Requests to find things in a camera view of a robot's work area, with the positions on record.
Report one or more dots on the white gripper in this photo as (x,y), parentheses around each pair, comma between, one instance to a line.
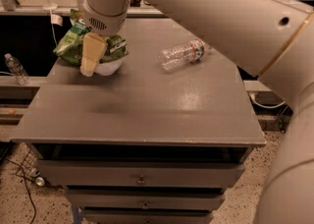
(105,24)

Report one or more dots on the top grey drawer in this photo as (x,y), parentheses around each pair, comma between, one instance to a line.
(140,174)

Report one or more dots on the grey drawer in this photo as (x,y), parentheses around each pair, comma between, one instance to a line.
(160,198)
(146,217)
(140,174)

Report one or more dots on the small water bottle on ledge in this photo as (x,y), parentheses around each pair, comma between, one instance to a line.
(17,69)

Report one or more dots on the white bowl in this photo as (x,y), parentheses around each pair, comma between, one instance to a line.
(108,68)

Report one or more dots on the grey metal rail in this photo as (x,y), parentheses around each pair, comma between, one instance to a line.
(65,12)

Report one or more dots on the green chip bag behind bowl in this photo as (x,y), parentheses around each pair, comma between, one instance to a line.
(69,47)

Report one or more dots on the bottom grey drawer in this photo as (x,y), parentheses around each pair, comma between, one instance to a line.
(146,217)

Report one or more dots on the green jalapeno chip bag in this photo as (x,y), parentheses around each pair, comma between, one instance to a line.
(116,49)

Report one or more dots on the clear plastic water bottle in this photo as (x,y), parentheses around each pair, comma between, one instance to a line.
(183,54)

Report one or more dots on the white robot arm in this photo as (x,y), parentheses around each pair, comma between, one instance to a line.
(272,40)

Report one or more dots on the middle grey drawer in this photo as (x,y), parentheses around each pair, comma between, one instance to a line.
(160,198)

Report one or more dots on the metal can on floor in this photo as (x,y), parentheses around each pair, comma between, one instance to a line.
(40,181)

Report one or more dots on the grey drawer cabinet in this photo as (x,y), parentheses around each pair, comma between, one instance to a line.
(198,114)

